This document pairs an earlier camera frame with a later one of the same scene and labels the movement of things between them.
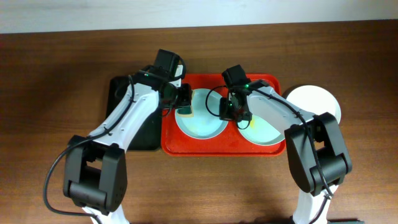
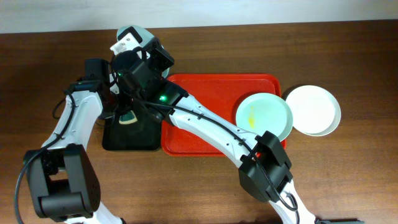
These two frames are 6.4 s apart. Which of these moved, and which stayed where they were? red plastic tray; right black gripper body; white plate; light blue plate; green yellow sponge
Moved: green yellow sponge; light blue plate; right black gripper body
Stayed: red plastic tray; white plate
